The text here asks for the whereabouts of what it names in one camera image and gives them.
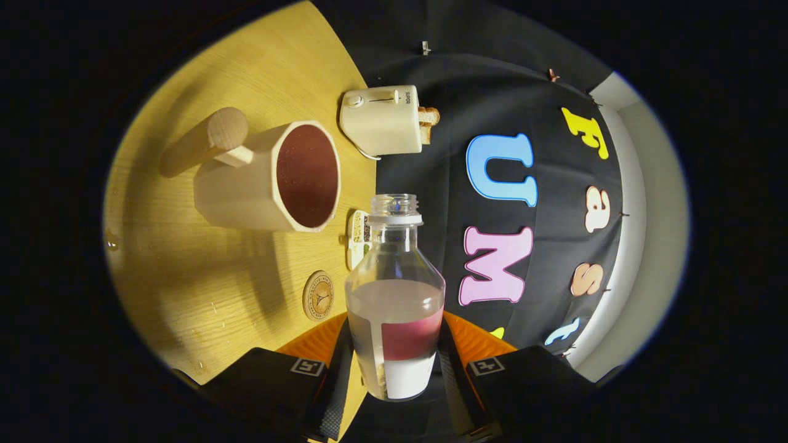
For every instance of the white divided snack dish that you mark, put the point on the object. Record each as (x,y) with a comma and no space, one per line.
(357,237)

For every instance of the round cork coaster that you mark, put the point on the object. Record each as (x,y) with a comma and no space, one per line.
(318,296)

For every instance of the toast slice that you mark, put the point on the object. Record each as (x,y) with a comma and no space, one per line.
(425,134)
(430,115)

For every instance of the pink cloth clip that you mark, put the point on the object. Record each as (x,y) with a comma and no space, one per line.
(552,75)

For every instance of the cream toaster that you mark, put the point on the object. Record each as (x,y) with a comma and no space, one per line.
(385,123)

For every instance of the wooden table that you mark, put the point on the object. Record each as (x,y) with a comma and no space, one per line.
(184,264)

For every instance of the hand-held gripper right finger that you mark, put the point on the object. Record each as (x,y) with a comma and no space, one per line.
(455,394)

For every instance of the clear juice bottle red label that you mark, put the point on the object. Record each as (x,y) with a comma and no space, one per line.
(394,307)

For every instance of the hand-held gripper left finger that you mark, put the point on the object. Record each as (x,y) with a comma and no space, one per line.
(335,394)

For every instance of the black backdrop cloth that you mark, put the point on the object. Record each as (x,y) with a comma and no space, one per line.
(492,92)

